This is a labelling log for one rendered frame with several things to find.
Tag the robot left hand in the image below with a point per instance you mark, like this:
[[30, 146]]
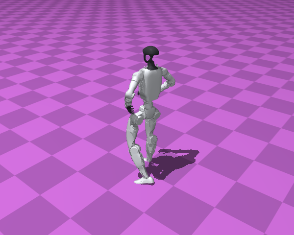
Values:
[[130, 109]]

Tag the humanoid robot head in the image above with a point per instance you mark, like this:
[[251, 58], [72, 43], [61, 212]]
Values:
[[151, 51]]

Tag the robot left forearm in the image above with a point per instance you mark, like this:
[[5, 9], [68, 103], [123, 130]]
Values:
[[128, 101]]

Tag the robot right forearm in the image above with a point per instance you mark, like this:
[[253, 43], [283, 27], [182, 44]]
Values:
[[164, 86]]

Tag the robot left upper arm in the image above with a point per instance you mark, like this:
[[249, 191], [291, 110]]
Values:
[[136, 77]]

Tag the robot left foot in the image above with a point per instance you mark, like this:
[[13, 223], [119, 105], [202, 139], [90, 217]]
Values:
[[148, 180]]

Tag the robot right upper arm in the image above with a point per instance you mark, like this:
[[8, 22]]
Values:
[[168, 77]]

